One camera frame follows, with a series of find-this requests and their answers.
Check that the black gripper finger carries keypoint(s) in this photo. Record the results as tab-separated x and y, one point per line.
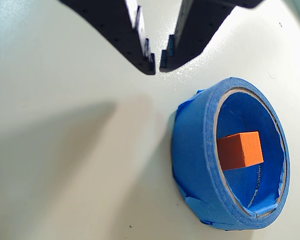
197	30
110	22

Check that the orange cube block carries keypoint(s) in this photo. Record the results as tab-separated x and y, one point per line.
250	150

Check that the blue tape roll bin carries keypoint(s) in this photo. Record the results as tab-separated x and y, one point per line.
192	150

